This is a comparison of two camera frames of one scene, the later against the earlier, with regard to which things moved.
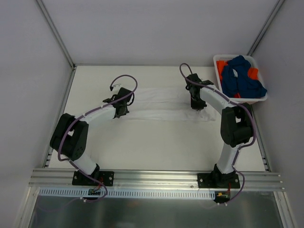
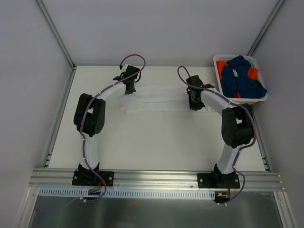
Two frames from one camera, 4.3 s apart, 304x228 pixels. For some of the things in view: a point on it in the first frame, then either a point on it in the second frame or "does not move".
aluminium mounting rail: x=158 y=180 does not move
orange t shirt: x=253 y=73 does not move
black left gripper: x=121 y=109 -> x=129 y=88
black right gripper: x=197 y=102 does not move
